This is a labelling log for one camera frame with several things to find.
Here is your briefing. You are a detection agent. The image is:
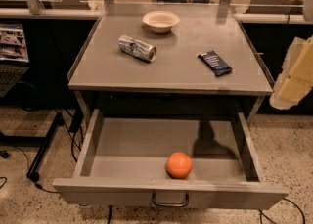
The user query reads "laptop with lit screen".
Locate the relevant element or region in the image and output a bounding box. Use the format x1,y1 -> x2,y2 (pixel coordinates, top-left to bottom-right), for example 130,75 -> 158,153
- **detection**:
0,21 -> 30,97

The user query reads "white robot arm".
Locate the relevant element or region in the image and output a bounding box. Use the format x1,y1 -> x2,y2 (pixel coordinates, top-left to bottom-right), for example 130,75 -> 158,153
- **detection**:
269,0 -> 313,110

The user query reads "dark metal drawer handle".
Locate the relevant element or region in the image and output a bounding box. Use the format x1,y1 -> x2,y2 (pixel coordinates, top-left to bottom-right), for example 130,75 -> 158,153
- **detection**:
152,193 -> 190,208

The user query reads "grey metal open drawer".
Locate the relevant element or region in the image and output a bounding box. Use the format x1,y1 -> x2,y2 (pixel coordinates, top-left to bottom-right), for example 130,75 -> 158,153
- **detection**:
53,111 -> 288,210

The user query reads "grey counter cabinet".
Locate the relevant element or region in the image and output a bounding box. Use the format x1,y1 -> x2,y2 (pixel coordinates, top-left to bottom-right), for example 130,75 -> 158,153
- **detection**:
69,3 -> 272,102

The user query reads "white paper bowl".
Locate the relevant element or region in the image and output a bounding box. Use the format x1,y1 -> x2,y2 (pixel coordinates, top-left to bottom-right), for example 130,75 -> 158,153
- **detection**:
142,11 -> 180,33

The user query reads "black floor cable right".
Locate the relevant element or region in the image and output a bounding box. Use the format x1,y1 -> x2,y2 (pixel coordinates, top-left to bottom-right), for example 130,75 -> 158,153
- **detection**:
258,197 -> 307,224

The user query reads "crushed silver soda can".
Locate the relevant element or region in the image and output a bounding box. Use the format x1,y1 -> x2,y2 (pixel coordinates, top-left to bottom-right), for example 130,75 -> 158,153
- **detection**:
118,35 -> 157,63

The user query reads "orange fruit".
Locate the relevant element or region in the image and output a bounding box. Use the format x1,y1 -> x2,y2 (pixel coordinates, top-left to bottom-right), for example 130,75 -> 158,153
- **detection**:
165,152 -> 193,179

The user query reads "black desk stand base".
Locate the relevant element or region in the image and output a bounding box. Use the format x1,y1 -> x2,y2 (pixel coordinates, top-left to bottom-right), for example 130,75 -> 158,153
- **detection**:
0,112 -> 64,182

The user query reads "dark blue snack bar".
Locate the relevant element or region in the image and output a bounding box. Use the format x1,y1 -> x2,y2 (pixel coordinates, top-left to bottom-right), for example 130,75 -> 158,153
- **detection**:
198,51 -> 232,77

